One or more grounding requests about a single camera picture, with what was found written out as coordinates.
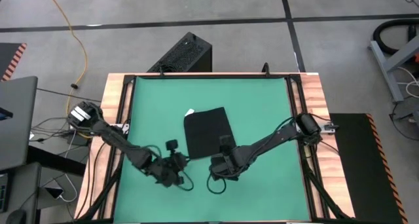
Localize grey desk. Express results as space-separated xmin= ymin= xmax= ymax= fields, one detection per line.
xmin=0 ymin=161 xmax=42 ymax=224

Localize black mat striped edge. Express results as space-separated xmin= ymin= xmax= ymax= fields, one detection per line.
xmin=329 ymin=112 xmax=409 ymax=224
xmin=0 ymin=42 xmax=27 ymax=83

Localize black device blue lights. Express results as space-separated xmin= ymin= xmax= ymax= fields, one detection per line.
xmin=0 ymin=173 xmax=9 ymax=214

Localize black vacuum hose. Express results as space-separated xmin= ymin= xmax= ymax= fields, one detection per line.
xmin=373 ymin=18 xmax=419 ymax=56

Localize grey metal stand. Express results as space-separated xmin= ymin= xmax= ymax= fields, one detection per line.
xmin=368 ymin=33 xmax=419 ymax=103

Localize arm gripper cable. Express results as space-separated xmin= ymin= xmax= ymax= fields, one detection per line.
xmin=143 ymin=144 xmax=195 ymax=192
xmin=206 ymin=174 xmax=228 ymax=195

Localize left arm gripper cable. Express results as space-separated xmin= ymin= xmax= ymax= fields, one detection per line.
xmin=143 ymin=144 xmax=195 ymax=192

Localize black perforated computer case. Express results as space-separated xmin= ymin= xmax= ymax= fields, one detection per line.
xmin=147 ymin=31 xmax=213 ymax=73

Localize grey laptop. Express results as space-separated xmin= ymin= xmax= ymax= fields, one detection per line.
xmin=0 ymin=75 xmax=39 ymax=172

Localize yellow floor cable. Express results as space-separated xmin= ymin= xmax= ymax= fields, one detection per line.
xmin=43 ymin=0 xmax=89 ymax=117

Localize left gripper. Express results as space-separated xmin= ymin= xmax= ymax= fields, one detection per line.
xmin=149 ymin=139 xmax=190 ymax=188

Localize black cable with plug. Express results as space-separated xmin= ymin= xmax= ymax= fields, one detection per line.
xmin=36 ymin=83 xmax=102 ymax=103

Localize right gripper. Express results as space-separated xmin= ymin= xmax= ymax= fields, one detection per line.
xmin=209 ymin=134 xmax=245 ymax=183

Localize black desk board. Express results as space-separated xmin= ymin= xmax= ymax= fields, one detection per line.
xmin=27 ymin=145 xmax=88 ymax=177

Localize black floor cables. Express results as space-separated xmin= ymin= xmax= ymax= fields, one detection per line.
xmin=389 ymin=99 xmax=419 ymax=141

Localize white floor cables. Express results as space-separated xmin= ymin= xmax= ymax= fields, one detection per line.
xmin=397 ymin=66 xmax=419 ymax=99

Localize green table mat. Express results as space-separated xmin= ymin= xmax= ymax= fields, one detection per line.
xmin=113 ymin=76 xmax=312 ymax=223

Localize black computer mouse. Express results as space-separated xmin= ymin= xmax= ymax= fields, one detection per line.
xmin=5 ymin=209 xmax=27 ymax=224

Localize black aluminium table frame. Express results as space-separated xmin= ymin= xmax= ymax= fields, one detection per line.
xmin=77 ymin=71 xmax=353 ymax=224

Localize black cable bundle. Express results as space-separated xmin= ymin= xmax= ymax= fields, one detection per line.
xmin=29 ymin=117 xmax=94 ymax=149

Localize smartphone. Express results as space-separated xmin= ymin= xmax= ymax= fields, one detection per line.
xmin=44 ymin=185 xmax=65 ymax=201

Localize white charging cable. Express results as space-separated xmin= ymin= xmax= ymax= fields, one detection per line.
xmin=58 ymin=173 xmax=79 ymax=204

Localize right arm gripper cable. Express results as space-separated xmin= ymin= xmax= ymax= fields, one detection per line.
xmin=206 ymin=174 xmax=228 ymax=195

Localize black towel with white label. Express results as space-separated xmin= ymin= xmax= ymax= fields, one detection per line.
xmin=183 ymin=106 xmax=237 ymax=160

